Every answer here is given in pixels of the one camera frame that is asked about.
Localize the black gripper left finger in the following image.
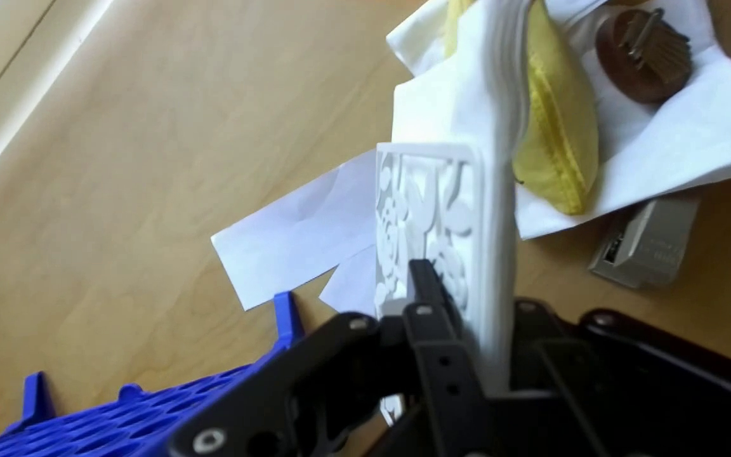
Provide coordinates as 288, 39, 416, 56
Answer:
171, 257, 514, 457

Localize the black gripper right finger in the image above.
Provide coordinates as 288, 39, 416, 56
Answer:
507, 296, 731, 457

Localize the white paper napkin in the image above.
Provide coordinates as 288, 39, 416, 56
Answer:
387, 0, 731, 241

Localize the small grey box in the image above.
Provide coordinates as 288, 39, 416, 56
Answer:
586, 190, 707, 294

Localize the white paper sheet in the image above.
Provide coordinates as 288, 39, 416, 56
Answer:
210, 150, 383, 317

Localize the yellow banana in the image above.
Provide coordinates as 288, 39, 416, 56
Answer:
441, 0, 601, 216

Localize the blue connect four grid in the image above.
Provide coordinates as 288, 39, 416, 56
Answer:
0, 290, 311, 457

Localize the brown round object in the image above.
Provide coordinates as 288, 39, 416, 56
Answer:
591, 6, 696, 107

